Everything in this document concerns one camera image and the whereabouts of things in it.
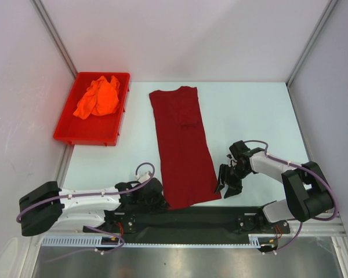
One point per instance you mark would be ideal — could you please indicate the dark red t shirt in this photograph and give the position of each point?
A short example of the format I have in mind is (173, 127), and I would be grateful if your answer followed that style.
(187, 170)

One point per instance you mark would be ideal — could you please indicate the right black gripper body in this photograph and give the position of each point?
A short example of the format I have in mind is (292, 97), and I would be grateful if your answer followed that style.
(230, 176)

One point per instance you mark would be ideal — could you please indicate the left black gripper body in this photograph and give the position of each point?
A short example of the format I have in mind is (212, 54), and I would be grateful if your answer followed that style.
(153, 204)

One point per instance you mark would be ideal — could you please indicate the left corner aluminium post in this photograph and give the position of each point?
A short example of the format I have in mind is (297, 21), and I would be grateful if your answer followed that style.
(54, 35)

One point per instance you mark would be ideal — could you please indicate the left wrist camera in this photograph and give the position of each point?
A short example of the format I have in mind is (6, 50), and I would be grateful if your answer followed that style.
(141, 178)

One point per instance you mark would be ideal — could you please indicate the red plastic bin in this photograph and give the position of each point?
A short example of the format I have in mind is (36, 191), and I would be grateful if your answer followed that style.
(95, 130)

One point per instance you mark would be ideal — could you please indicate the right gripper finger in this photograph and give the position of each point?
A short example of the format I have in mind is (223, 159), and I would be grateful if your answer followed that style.
(222, 175)
(233, 190)

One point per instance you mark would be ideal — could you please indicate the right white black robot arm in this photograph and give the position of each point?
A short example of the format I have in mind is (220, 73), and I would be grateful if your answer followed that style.
(307, 193)

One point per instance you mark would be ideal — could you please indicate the orange t shirt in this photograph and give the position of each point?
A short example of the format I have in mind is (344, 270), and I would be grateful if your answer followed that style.
(100, 98)

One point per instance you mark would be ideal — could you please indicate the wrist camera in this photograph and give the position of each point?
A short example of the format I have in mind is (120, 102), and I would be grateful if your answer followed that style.
(141, 178)
(239, 150)

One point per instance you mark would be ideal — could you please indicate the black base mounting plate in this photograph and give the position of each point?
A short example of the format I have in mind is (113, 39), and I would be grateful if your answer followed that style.
(195, 225)

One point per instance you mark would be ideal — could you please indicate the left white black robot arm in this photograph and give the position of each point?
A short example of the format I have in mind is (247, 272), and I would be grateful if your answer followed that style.
(92, 208)

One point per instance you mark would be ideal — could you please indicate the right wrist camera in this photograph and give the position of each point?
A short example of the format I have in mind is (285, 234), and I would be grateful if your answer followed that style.
(239, 150)

